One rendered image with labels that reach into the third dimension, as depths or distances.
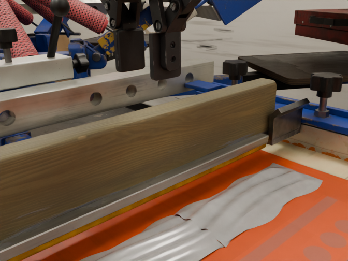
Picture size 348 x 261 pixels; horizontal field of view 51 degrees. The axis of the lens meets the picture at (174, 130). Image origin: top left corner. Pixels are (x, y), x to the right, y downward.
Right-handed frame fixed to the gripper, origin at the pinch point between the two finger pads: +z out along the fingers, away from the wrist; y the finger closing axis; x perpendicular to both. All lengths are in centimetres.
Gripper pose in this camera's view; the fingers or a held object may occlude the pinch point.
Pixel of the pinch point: (146, 54)
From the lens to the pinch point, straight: 34.9
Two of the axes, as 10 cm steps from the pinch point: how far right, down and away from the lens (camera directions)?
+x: 7.4, -2.3, 6.3
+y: 6.7, 2.4, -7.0
